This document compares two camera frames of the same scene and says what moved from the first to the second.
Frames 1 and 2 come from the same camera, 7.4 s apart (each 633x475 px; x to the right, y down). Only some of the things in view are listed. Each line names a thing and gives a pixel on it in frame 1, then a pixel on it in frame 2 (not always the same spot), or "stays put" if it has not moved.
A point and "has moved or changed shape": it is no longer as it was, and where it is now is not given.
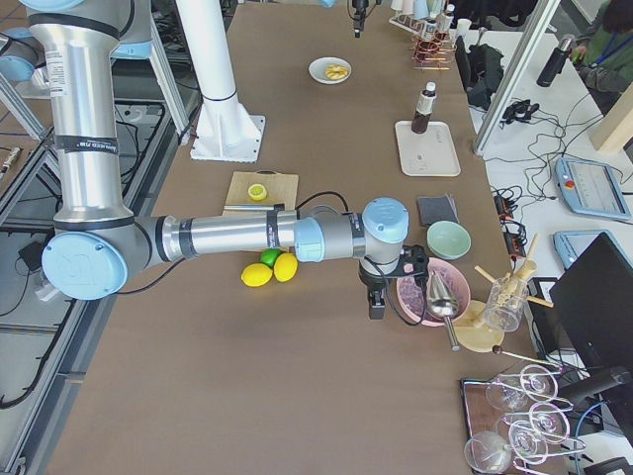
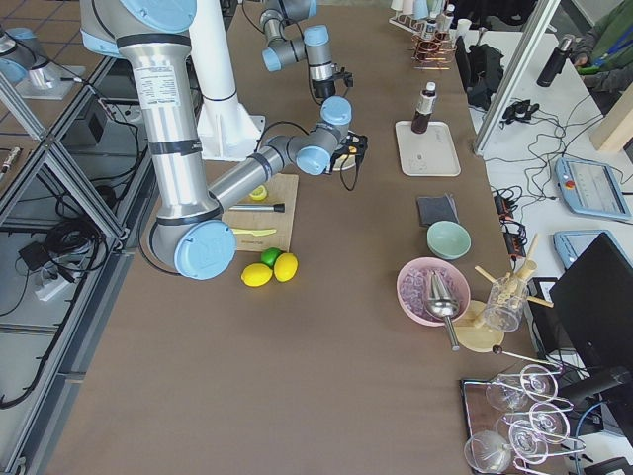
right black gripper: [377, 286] -> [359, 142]
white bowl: [329, 70] has moved or changed shape
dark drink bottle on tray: [427, 97] stays put
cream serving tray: [429, 153] stays put
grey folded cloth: [434, 209] stays put
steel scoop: [443, 304] stays put
